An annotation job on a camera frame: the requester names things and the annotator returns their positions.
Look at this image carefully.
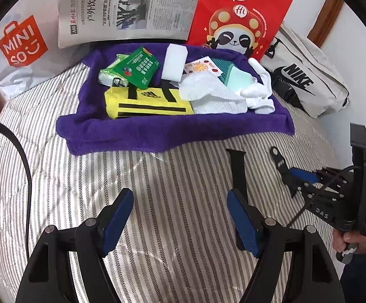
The black watch strap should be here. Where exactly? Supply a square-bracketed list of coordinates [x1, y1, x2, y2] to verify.
[225, 148, 249, 203]

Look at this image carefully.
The white sock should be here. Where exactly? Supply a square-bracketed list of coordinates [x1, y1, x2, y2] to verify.
[235, 58, 275, 115]

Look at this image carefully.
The mint green cloth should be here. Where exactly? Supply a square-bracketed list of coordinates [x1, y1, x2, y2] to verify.
[224, 65, 258, 92]

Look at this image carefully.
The white paper towel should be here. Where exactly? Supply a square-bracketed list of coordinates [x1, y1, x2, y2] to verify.
[179, 72, 248, 114]

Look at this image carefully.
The fruit pattern sachet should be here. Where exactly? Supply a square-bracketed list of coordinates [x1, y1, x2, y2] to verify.
[184, 57, 223, 77]

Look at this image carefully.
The white sponge block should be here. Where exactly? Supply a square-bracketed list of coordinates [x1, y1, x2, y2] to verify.
[161, 44, 188, 82]

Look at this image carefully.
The dark green wipes pack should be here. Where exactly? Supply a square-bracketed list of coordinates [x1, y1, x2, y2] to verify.
[114, 47, 160, 90]

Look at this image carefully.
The light green tissue pack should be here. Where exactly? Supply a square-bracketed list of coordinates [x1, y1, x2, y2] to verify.
[98, 54, 129, 88]

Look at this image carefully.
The person right hand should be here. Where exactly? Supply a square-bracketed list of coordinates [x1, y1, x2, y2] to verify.
[333, 229, 366, 264]

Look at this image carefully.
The grey nike waist bag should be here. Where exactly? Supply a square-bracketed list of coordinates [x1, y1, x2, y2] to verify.
[261, 23, 349, 118]

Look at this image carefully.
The teal ribbed cloth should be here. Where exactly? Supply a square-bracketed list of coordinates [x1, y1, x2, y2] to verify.
[212, 58, 234, 84]

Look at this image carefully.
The purple towel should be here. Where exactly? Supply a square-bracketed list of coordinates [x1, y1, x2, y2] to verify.
[56, 41, 295, 155]

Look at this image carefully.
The red panda paper bag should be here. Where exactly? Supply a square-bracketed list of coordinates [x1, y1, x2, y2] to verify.
[187, 0, 293, 61]

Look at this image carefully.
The yellow adidas pouch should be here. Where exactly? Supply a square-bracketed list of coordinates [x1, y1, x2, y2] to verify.
[104, 86, 194, 119]

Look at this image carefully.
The white miniso plastic bag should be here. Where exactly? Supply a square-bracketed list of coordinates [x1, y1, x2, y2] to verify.
[0, 4, 90, 100]

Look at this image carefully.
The newspaper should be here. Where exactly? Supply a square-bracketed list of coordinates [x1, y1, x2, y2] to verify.
[58, 0, 198, 48]

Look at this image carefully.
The brown door frame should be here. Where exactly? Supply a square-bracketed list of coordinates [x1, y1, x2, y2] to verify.
[307, 0, 344, 48]

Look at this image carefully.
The black cable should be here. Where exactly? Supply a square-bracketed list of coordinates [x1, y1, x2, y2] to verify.
[0, 117, 33, 259]

